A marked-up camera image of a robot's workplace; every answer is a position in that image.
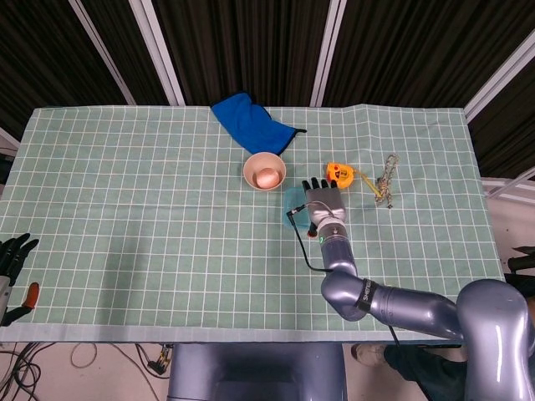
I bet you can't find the bystander dark trouser leg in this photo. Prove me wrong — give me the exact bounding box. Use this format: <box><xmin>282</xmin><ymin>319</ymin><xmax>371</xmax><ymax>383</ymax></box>
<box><xmin>383</xmin><ymin>344</ymin><xmax>471</xmax><ymax>401</ymax></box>

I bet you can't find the black pleated curtain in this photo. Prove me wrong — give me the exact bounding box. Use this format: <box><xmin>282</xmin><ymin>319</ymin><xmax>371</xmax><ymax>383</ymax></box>
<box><xmin>0</xmin><ymin>0</ymin><xmax>535</xmax><ymax>179</ymax></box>

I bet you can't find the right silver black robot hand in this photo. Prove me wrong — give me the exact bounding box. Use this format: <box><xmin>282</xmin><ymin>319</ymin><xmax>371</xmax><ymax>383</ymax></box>
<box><xmin>301</xmin><ymin>176</ymin><xmax>348</xmax><ymax>240</ymax></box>

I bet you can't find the pink egg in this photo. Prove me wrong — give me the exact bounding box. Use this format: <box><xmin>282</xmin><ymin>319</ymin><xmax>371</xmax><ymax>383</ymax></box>
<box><xmin>255</xmin><ymin>167</ymin><xmax>280</xmax><ymax>189</ymax></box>

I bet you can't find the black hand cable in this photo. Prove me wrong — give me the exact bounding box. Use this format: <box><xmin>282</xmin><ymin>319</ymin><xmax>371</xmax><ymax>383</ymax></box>
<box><xmin>286</xmin><ymin>205</ymin><xmax>434</xmax><ymax>401</ymax></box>

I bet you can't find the wide white frame post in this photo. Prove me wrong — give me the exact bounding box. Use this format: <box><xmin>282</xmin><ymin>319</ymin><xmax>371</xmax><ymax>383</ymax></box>
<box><xmin>128</xmin><ymin>0</ymin><xmax>186</xmax><ymax>106</ymax></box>
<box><xmin>310</xmin><ymin>0</ymin><xmax>357</xmax><ymax>108</ymax></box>
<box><xmin>462</xmin><ymin>28</ymin><xmax>535</xmax><ymax>124</ymax></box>

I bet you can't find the black floor cable bundle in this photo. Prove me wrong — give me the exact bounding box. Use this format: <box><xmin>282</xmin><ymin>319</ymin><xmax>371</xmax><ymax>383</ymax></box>
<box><xmin>0</xmin><ymin>342</ymin><xmax>58</xmax><ymax>401</ymax></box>

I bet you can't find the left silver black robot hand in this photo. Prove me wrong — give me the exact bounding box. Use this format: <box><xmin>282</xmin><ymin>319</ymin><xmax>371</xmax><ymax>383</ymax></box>
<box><xmin>0</xmin><ymin>233</ymin><xmax>41</xmax><ymax>327</ymax></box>

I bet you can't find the black chair part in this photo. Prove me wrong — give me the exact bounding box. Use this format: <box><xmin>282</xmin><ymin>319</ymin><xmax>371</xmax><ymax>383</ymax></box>
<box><xmin>507</xmin><ymin>245</ymin><xmax>535</xmax><ymax>275</ymax></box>

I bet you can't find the thin white frame post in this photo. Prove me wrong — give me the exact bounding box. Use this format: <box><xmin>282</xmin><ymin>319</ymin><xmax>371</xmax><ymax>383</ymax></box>
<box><xmin>68</xmin><ymin>0</ymin><xmax>138</xmax><ymax>105</ymax></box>

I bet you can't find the beige bowl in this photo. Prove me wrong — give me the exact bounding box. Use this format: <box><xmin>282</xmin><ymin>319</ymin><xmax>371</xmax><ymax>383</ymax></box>
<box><xmin>242</xmin><ymin>152</ymin><xmax>288</xmax><ymax>192</ymax></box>

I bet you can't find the white shoe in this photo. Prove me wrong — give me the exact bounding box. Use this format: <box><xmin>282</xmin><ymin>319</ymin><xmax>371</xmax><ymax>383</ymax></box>
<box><xmin>350</xmin><ymin>343</ymin><xmax>386</xmax><ymax>368</ymax></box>

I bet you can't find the braided rope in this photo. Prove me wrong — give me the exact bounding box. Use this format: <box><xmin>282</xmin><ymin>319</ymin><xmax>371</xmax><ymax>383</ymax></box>
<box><xmin>373</xmin><ymin>153</ymin><xmax>400</xmax><ymax>210</ymax></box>

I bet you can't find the black yellow power plug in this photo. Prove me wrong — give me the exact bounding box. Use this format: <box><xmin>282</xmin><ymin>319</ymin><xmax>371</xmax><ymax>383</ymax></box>
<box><xmin>146</xmin><ymin>343</ymin><xmax>175</xmax><ymax>373</ymax></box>

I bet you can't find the orange tape measure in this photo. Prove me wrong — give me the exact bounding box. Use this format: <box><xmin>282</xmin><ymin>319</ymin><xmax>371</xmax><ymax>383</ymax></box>
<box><xmin>325</xmin><ymin>161</ymin><xmax>385</xmax><ymax>198</ymax></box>

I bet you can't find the white metal rail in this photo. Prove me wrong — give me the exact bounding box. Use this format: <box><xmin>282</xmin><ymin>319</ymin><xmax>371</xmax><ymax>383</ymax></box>
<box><xmin>480</xmin><ymin>166</ymin><xmax>535</xmax><ymax>206</ymax></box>

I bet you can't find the white frame corner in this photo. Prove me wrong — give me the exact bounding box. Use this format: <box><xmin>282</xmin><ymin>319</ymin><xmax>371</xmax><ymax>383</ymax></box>
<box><xmin>0</xmin><ymin>127</ymin><xmax>20</xmax><ymax>154</ymax></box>

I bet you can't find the green checked tablecloth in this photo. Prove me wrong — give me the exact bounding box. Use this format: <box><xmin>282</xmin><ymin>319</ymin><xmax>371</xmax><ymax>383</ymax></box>
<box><xmin>0</xmin><ymin>104</ymin><xmax>522</xmax><ymax>344</ymax></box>

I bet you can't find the grey robot torso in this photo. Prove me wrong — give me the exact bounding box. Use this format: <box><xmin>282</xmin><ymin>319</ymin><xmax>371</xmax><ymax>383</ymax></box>
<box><xmin>166</xmin><ymin>343</ymin><xmax>348</xmax><ymax>401</ymax></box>

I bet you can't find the blue cloth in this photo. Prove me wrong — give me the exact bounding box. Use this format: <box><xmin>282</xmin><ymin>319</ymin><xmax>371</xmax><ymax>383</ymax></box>
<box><xmin>210</xmin><ymin>92</ymin><xmax>308</xmax><ymax>155</ymax></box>

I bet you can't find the blue plastic lid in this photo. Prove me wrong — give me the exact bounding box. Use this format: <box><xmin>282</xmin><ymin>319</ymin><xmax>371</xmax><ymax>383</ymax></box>
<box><xmin>283</xmin><ymin>186</ymin><xmax>313</xmax><ymax>229</ymax></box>

